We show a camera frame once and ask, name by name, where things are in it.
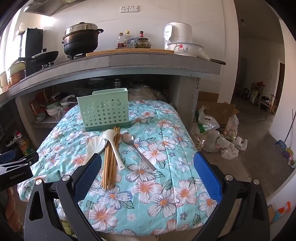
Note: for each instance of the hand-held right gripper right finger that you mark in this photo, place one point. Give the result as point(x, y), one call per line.
point(207, 176)

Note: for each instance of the person's left hand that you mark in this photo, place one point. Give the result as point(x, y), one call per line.
point(12, 208)

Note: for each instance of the small bottle with red liquid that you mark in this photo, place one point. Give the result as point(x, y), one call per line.
point(119, 41)

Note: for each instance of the clear plastic bag with food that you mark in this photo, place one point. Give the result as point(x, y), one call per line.
point(143, 92)

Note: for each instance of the blue dustpan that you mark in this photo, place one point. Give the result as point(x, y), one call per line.
point(281, 146)

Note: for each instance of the orange and blue toy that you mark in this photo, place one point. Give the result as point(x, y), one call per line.
point(281, 210)

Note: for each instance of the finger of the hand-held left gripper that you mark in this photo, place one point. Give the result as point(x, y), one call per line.
point(29, 158)
point(7, 155)

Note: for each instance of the glass jar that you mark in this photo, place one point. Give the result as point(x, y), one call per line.
point(143, 43)

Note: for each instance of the white shell-shaped spoon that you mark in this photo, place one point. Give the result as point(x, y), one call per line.
point(94, 146)

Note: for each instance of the cooking oil bottle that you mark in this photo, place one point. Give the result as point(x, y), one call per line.
point(22, 143)

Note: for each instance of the grey concrete kitchen counter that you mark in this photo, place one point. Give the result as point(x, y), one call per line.
point(148, 61)

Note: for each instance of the stack of bowls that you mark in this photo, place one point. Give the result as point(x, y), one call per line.
point(54, 111)

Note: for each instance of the blue packet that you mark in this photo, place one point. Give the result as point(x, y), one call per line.
point(130, 43)

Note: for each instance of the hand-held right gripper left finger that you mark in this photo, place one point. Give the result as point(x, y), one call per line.
point(89, 176)

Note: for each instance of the yellow-capped bottle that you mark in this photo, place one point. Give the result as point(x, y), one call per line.
point(127, 38)

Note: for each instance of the steel range hood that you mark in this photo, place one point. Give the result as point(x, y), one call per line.
point(41, 9)

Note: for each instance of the white kitchen appliance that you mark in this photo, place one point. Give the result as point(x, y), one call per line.
point(178, 32)

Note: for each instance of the wooden cutting board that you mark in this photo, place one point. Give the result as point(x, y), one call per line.
point(104, 52)

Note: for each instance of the white plastic soup spoon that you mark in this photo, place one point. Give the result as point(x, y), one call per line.
point(110, 136)

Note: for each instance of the cardboard box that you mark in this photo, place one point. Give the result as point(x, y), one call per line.
point(222, 111)

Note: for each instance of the black wok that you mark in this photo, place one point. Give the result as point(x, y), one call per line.
point(46, 55)

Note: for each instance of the orange pot with lid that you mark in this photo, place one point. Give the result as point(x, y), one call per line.
point(17, 74)

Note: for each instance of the gas stove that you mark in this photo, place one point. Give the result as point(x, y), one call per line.
point(46, 66)

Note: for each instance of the crumpled white plastic bag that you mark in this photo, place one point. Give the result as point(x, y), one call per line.
point(216, 142)

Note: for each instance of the pale cup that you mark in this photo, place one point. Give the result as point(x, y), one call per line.
point(2, 81)

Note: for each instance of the green star-cutout utensil holder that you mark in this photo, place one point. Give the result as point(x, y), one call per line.
point(104, 111)

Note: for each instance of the broom sticks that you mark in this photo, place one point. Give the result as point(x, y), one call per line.
point(290, 129)

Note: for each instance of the white floral enamel basin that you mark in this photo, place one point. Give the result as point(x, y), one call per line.
point(185, 48)

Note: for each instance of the black pot with steel lid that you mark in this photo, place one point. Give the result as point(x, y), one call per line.
point(81, 41)

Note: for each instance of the metal spoon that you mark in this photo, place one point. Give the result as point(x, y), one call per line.
point(128, 139)

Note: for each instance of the floral teal quilted blanket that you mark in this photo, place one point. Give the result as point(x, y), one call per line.
point(150, 185)

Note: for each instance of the wooden stool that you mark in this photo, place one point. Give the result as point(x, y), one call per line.
point(266, 102)

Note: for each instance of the bundle of wooden chopsticks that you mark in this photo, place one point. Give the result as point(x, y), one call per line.
point(111, 162)

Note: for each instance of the brown door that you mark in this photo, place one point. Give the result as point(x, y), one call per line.
point(281, 78)

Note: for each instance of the black box appliance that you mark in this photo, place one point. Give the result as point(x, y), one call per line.
point(33, 41)

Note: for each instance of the white wall socket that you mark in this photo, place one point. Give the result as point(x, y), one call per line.
point(124, 9)
point(134, 8)

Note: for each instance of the red-capped dark bottle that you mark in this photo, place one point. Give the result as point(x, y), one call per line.
point(141, 34)

